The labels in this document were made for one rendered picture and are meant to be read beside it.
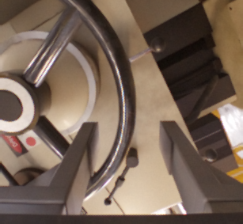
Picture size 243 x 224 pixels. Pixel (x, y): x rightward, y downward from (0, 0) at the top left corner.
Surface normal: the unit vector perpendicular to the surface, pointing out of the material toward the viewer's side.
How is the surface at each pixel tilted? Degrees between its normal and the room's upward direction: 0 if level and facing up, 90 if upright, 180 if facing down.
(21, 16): 90
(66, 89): 97
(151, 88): 90
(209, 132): 90
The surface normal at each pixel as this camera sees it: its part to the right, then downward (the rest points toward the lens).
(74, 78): 0.47, 0.11
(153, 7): -0.01, 0.29
